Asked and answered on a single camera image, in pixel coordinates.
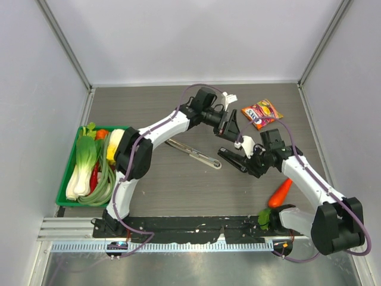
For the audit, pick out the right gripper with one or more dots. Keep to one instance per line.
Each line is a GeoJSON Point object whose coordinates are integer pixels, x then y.
{"type": "Point", "coordinates": [255, 170]}

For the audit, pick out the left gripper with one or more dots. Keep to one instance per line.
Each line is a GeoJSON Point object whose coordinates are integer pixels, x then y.
{"type": "Point", "coordinates": [231, 131]}

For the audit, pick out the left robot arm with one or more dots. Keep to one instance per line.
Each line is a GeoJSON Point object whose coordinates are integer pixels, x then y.
{"type": "Point", "coordinates": [134, 152]}

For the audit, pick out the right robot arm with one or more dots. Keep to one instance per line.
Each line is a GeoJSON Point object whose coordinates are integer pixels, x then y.
{"type": "Point", "coordinates": [337, 224]}

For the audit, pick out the orange toy carrot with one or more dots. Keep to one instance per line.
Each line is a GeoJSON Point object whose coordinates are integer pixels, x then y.
{"type": "Point", "coordinates": [278, 197]}

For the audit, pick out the orange candy bag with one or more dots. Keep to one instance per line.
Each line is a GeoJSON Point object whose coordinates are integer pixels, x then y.
{"type": "Point", "coordinates": [262, 113]}

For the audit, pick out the yellow white toy cabbage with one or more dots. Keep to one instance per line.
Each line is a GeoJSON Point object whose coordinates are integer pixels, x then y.
{"type": "Point", "coordinates": [113, 143]}

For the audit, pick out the small orange toy vegetable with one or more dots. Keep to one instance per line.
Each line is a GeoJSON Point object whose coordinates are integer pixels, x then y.
{"type": "Point", "coordinates": [101, 134]}

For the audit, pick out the red toy chili pepper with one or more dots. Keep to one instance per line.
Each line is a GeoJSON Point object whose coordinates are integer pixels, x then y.
{"type": "Point", "coordinates": [94, 178]}

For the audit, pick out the green plastic tray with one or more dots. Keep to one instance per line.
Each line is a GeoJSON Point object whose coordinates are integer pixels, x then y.
{"type": "Point", "coordinates": [106, 176]}

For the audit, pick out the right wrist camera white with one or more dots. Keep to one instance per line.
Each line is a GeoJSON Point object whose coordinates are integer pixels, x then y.
{"type": "Point", "coordinates": [245, 143]}

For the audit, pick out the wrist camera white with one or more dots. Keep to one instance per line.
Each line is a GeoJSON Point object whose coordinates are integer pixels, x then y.
{"type": "Point", "coordinates": [245, 143]}
{"type": "Point", "coordinates": [227, 99]}

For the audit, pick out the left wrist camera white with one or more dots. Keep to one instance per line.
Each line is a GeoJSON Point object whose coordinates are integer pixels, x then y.
{"type": "Point", "coordinates": [227, 99]}

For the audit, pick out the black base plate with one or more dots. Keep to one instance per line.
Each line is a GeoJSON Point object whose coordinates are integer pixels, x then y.
{"type": "Point", "coordinates": [187, 229]}

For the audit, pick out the white slotted cable duct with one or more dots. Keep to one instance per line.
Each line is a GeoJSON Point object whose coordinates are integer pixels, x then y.
{"type": "Point", "coordinates": [113, 247]}

